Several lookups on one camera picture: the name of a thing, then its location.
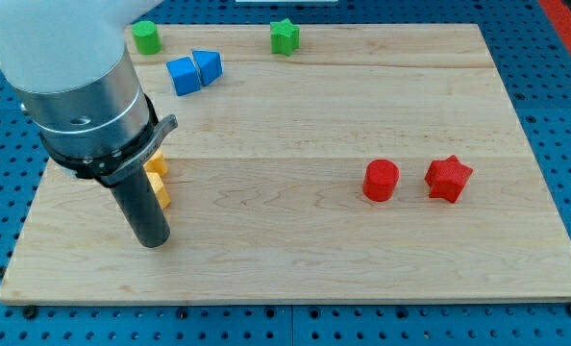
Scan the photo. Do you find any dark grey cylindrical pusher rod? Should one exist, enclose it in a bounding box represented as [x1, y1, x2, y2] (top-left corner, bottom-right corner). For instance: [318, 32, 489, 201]
[111, 168, 170, 248]

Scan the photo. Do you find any black clamp ring mount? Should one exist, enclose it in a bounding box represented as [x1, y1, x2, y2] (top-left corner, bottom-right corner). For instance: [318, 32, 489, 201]
[41, 98, 178, 187]

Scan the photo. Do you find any yellow hexagon block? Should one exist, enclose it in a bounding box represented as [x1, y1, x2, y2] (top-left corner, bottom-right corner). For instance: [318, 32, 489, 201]
[146, 171, 171, 210]

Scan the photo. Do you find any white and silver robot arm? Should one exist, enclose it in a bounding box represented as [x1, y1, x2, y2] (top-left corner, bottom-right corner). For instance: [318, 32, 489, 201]
[0, 0, 178, 248]

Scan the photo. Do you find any yellow star block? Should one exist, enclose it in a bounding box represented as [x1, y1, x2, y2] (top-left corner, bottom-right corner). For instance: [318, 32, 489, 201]
[143, 149, 168, 177]

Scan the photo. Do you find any blue cube block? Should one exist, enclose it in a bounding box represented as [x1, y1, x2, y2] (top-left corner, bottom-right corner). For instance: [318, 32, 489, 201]
[166, 57, 201, 96]

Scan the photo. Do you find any green cylinder block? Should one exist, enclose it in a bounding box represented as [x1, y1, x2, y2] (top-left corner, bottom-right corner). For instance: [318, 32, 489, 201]
[132, 20, 161, 55]

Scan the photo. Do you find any blue wedge block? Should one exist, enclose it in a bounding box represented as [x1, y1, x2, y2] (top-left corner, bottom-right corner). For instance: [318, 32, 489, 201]
[192, 50, 223, 87]

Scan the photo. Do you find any wooden board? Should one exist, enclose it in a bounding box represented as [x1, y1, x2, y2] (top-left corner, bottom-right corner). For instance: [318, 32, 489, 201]
[0, 24, 571, 306]

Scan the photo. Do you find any green star block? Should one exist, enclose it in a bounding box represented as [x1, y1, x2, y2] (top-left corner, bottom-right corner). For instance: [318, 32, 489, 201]
[270, 18, 300, 56]

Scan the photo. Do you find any red cylinder block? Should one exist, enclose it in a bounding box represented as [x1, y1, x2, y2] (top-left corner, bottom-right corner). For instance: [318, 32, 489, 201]
[362, 159, 400, 202]

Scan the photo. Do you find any red star block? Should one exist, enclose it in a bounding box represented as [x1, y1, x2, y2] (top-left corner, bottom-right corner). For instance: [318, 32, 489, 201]
[424, 155, 473, 203]

